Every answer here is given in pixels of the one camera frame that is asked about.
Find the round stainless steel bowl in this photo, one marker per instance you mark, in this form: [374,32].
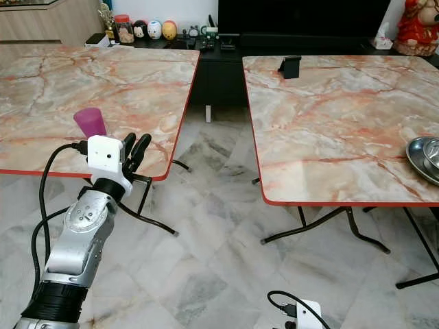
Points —
[424,161]

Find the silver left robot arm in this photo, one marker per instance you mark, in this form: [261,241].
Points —
[86,236]

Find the purple plastic cup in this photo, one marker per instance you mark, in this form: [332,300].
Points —
[89,122]

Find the marble pattern folding table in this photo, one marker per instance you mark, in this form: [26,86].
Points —
[110,82]
[336,123]

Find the small white box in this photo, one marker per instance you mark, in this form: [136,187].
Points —
[96,40]

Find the red lid glass jar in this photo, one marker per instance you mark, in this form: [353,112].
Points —
[123,31]

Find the small round toy figure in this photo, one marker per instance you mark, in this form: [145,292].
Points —
[140,31]

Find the white egg shaped toy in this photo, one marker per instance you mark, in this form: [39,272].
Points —
[154,30]

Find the yellow egg shaped toy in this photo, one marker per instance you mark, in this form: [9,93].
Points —
[169,30]

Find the small gold trophy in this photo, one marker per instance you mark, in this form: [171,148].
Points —
[106,24]

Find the small grey toy figure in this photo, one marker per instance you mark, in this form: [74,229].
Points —
[193,32]

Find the green and white mug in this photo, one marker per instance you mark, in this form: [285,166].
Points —
[210,27]

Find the light wooden cabinet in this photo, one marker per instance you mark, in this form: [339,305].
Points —
[41,24]

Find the black phone stand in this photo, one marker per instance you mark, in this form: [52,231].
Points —
[290,67]

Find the black television screen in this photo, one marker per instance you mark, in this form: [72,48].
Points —
[302,17]

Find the red seated figurine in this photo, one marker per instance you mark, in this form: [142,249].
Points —
[418,27]

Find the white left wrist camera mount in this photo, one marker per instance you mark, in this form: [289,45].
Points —
[103,156]

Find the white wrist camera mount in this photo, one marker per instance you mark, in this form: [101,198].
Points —
[309,317]
[103,156]

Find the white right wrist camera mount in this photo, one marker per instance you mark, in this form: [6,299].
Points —
[309,317]

